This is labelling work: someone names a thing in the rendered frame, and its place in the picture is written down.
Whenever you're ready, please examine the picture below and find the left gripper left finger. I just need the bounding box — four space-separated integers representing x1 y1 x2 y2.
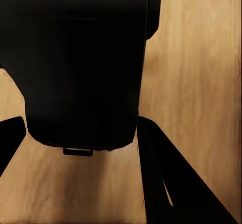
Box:
0 116 26 176

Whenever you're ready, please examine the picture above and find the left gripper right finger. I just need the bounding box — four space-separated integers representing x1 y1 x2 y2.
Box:
137 116 238 224

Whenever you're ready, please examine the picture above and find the digital camera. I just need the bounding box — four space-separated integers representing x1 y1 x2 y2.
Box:
0 0 161 156

